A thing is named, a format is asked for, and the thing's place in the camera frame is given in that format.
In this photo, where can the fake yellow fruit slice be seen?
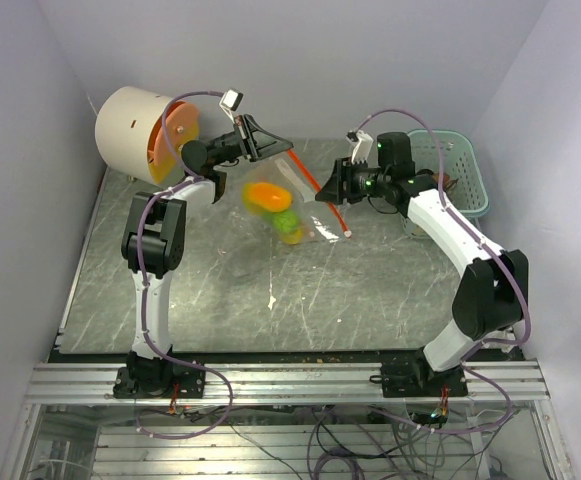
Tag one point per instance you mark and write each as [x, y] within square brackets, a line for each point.
[293, 238]

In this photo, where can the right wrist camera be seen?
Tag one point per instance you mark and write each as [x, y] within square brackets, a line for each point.
[361, 144]

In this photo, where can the clear zip bag red seal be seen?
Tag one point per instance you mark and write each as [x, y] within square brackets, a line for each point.
[238, 240]

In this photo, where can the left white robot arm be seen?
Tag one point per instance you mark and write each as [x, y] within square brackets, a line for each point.
[154, 238]

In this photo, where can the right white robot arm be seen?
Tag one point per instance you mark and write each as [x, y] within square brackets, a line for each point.
[492, 293]

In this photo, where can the teal plastic basket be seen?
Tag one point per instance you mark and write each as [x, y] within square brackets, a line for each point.
[463, 182]

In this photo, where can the fake orange mango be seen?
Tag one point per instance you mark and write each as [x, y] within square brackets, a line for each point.
[265, 196]

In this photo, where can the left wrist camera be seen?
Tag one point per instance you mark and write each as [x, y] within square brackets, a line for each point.
[230, 102]

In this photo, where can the fake brown mushroom cap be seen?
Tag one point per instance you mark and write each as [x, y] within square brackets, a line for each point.
[448, 183]

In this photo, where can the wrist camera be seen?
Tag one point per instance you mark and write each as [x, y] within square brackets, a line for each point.
[361, 144]
[230, 102]

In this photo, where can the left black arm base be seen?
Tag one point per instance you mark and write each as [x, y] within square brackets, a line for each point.
[156, 378]

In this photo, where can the white cylinder drawer unit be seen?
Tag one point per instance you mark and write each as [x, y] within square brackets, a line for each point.
[131, 131]

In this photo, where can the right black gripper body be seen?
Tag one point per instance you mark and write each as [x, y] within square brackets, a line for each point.
[362, 181]

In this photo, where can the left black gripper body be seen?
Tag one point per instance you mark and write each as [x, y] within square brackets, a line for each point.
[231, 147]

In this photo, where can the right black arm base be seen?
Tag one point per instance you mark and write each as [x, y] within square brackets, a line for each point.
[416, 379]

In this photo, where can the fake green round fruit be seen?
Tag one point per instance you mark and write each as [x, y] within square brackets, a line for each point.
[285, 222]

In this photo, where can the aluminium frame rail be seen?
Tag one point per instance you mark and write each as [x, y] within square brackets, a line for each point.
[293, 384]

